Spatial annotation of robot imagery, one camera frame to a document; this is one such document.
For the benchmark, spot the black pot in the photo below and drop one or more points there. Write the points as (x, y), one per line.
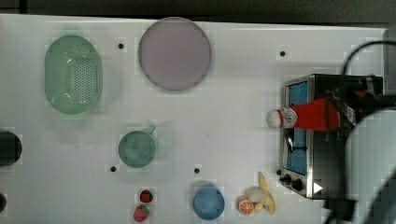
(10, 148)

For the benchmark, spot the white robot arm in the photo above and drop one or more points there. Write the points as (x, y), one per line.
(368, 177)

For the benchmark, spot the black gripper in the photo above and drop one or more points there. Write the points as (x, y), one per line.
(340, 119)

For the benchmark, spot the toy strawberry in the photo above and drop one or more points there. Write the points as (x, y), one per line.
(140, 213)
(146, 196)

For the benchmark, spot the toy orange half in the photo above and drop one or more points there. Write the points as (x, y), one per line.
(245, 207)

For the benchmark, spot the green oval colander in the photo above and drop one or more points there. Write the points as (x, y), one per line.
(73, 75)

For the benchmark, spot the blue cup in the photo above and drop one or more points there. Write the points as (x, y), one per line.
(208, 203)

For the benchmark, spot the purple round plate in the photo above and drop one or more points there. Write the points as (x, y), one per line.
(175, 54)

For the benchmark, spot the silver toaster oven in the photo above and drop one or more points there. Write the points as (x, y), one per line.
(313, 161)

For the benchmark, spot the lower toy strawberry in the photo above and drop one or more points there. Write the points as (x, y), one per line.
(140, 213)

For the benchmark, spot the upper toy strawberry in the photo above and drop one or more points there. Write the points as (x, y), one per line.
(146, 196)

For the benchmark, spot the green mug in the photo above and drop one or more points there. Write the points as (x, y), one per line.
(138, 148)

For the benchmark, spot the toy peeled banana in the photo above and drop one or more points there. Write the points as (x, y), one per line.
(261, 197)

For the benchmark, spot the red ketchup bottle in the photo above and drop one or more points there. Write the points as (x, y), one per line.
(309, 116)

